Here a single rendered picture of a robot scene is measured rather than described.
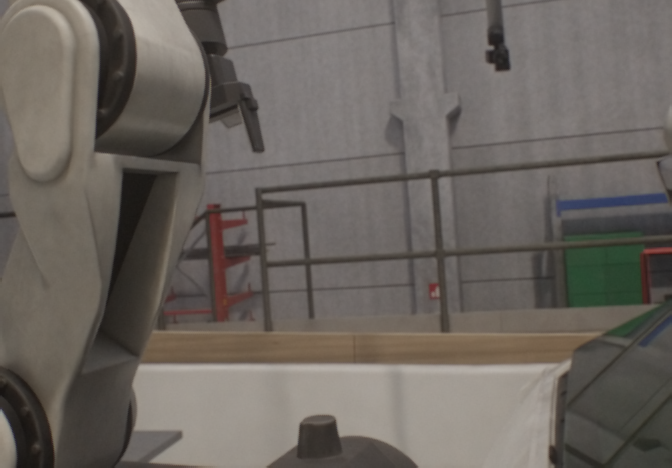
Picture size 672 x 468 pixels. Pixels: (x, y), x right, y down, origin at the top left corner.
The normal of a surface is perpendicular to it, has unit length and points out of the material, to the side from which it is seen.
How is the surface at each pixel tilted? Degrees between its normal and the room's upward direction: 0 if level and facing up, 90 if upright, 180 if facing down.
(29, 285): 90
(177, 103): 121
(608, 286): 90
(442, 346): 90
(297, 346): 90
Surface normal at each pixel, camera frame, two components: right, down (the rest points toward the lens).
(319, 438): -0.04, -0.19
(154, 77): 0.91, 0.14
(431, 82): -0.28, 0.01
